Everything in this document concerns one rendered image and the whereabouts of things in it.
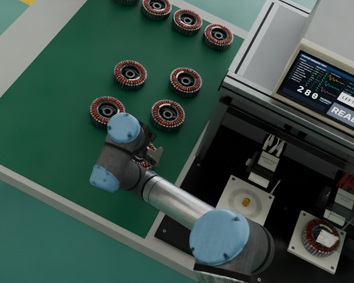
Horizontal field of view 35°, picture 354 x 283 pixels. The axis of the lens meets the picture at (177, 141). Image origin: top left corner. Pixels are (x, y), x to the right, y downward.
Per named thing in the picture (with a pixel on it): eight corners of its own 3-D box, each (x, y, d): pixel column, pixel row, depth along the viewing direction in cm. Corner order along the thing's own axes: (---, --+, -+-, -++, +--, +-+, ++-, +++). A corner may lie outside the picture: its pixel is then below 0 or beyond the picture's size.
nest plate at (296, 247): (333, 274, 165) (335, 273, 164) (286, 251, 166) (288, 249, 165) (344, 233, 174) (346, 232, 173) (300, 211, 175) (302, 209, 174)
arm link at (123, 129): (99, 137, 135) (113, 105, 137) (108, 145, 146) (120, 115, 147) (129, 149, 134) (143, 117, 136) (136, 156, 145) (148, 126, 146)
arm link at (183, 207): (299, 245, 126) (153, 163, 157) (280, 235, 118) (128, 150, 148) (275, 291, 126) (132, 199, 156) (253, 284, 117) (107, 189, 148)
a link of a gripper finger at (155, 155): (173, 156, 167) (156, 142, 161) (163, 172, 167) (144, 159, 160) (167, 152, 169) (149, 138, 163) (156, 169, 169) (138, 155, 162)
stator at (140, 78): (107, 70, 193) (109, 63, 190) (137, 63, 198) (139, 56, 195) (120, 95, 188) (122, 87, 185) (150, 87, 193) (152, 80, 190)
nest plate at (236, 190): (258, 236, 167) (259, 234, 166) (212, 213, 168) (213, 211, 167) (273, 197, 176) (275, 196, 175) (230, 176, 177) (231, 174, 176)
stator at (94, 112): (82, 119, 179) (83, 112, 176) (100, 96, 186) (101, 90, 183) (113, 136, 178) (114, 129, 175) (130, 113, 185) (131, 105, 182)
